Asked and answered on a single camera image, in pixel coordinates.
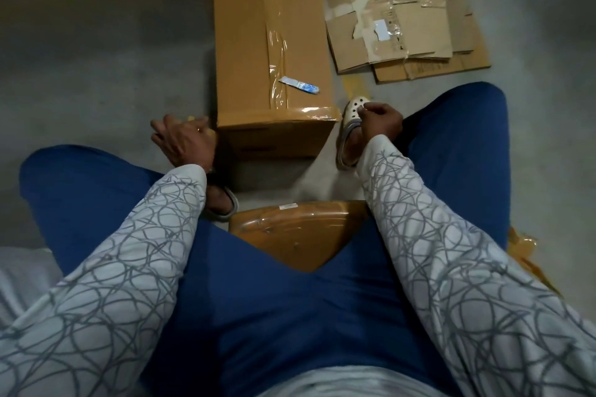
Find person's right hand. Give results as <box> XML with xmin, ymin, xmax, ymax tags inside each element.
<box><xmin>345</xmin><ymin>100</ymin><xmax>405</xmax><ymax>164</ymax></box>

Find person's left hand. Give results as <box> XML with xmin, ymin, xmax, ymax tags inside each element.
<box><xmin>150</xmin><ymin>114</ymin><xmax>221</xmax><ymax>174</ymax></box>

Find blue-handled cutter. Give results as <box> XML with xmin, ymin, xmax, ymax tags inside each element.
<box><xmin>278</xmin><ymin>74</ymin><xmax>322</xmax><ymax>96</ymax></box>

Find large black-label cardboard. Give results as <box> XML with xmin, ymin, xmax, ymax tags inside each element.
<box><xmin>211</xmin><ymin>0</ymin><xmax>344</xmax><ymax>163</ymax></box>

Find person's left forearm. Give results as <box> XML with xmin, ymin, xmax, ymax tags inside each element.
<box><xmin>0</xmin><ymin>163</ymin><xmax>209</xmax><ymax>397</ymax></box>

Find person's right forearm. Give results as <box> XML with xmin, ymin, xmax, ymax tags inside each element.
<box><xmin>356</xmin><ymin>134</ymin><xmax>596</xmax><ymax>397</ymax></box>

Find person's right white clog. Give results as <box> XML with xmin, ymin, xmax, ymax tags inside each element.
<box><xmin>334</xmin><ymin>95</ymin><xmax>373</xmax><ymax>172</ymax></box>

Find person's white clog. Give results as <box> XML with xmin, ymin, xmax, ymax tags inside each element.
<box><xmin>334</xmin><ymin>95</ymin><xmax>373</xmax><ymax>172</ymax></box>
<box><xmin>202</xmin><ymin>184</ymin><xmax>242</xmax><ymax>224</ymax></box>

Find person's left white clog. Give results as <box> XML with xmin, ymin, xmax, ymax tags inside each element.
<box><xmin>202</xmin><ymin>184</ymin><xmax>242</xmax><ymax>224</ymax></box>

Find small cardboard box being taped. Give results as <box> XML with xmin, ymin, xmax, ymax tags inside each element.
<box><xmin>317</xmin><ymin>0</ymin><xmax>454</xmax><ymax>76</ymax></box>

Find person's blue trousers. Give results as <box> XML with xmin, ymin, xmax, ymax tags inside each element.
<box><xmin>19</xmin><ymin>81</ymin><xmax>512</xmax><ymax>397</ymax></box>

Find crumpled brown tape scraps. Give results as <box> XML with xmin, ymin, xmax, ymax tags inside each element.
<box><xmin>507</xmin><ymin>228</ymin><xmax>562</xmax><ymax>297</ymax></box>

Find person's grey shirt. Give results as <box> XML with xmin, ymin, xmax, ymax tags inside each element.
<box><xmin>259</xmin><ymin>365</ymin><xmax>450</xmax><ymax>397</ymax></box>

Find brown plastic-wrapped stool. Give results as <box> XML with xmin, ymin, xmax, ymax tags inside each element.
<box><xmin>227</xmin><ymin>199</ymin><xmax>373</xmax><ymax>273</ymax></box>

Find white woven sack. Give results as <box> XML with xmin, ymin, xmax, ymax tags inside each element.
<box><xmin>0</xmin><ymin>244</ymin><xmax>65</xmax><ymax>330</ymax></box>

